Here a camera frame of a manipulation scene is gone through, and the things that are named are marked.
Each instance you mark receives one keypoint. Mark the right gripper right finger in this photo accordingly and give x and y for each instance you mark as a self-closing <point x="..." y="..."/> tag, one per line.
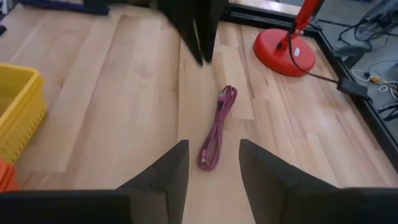
<point x="286" y="199"/>

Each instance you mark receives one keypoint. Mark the black aluminium table frame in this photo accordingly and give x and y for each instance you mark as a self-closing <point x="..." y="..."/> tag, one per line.
<point x="382" y="130"/>

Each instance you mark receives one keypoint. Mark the orange plastic basket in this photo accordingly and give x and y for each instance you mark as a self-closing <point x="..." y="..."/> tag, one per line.
<point x="7" y="177"/>

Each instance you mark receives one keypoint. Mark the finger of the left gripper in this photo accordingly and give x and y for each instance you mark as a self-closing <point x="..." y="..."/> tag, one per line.
<point x="211" y="25"/>
<point x="180" y="21"/>

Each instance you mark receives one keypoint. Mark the red desk lamp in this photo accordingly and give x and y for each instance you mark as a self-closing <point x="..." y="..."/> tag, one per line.
<point x="273" y="53"/>

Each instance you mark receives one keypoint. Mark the yellow plastic basket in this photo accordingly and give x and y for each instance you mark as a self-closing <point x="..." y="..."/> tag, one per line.
<point x="18" y="124"/>

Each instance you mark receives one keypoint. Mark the black floor fan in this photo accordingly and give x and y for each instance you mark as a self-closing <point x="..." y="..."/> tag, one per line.
<point x="376" y="21"/>

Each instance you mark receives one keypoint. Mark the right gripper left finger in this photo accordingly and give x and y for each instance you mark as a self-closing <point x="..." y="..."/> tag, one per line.
<point x="149" y="199"/>

